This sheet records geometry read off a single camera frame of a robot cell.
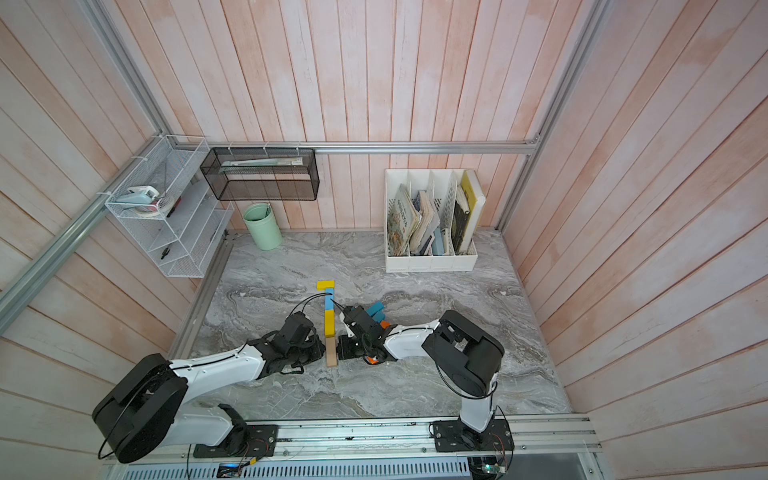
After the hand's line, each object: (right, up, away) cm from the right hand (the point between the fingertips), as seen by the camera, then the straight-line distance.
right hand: (336, 349), depth 89 cm
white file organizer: (+29, +41, +9) cm, 51 cm away
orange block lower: (+11, +1, -14) cm, 18 cm away
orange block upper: (+14, +11, -15) cm, 24 cm away
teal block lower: (+13, +9, +6) cm, 17 cm away
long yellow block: (-3, +7, +4) cm, 9 cm away
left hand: (-3, -1, -1) cm, 3 cm away
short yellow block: (-7, +18, +15) cm, 25 cm away
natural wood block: (-1, 0, -2) cm, 2 cm away
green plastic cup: (-29, +39, +17) cm, 52 cm away
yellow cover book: (+45, +53, +9) cm, 70 cm away
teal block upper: (+12, +11, +9) cm, 19 cm away
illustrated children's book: (+21, +41, +14) cm, 48 cm away
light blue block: (-4, +13, +9) cm, 16 cm away
